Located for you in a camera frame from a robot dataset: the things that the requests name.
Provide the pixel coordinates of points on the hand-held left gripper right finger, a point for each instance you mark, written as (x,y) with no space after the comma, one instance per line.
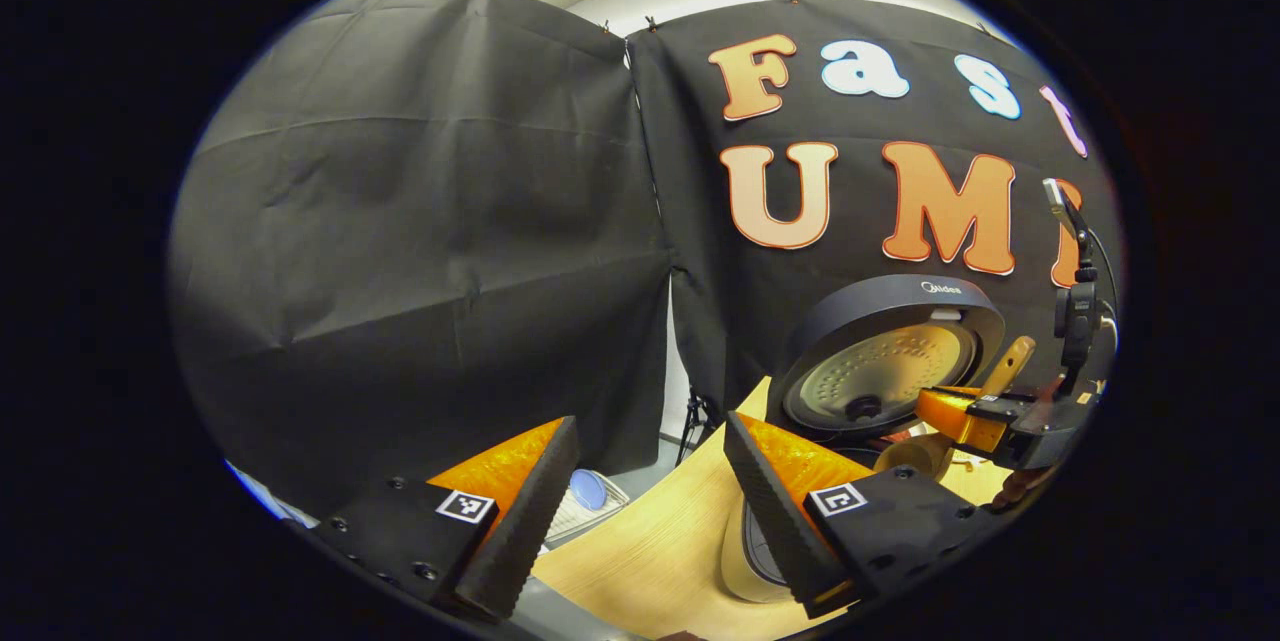
(775,521)

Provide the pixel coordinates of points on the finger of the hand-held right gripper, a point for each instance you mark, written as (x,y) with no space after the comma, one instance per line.
(950,416)

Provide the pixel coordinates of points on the blue round lid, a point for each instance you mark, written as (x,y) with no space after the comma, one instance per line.
(588,489)

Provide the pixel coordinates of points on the black backdrop cloth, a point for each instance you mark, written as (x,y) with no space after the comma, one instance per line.
(400,271)

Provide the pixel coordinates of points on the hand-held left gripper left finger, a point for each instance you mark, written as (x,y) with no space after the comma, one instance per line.
(525,521)

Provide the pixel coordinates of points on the black backdrop stand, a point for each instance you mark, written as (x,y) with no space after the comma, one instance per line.
(695,421)

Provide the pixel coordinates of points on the row of black cloth clips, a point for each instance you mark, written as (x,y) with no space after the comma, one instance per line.
(651,23)

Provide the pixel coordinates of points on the wooden spoon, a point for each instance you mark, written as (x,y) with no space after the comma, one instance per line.
(1010,366)

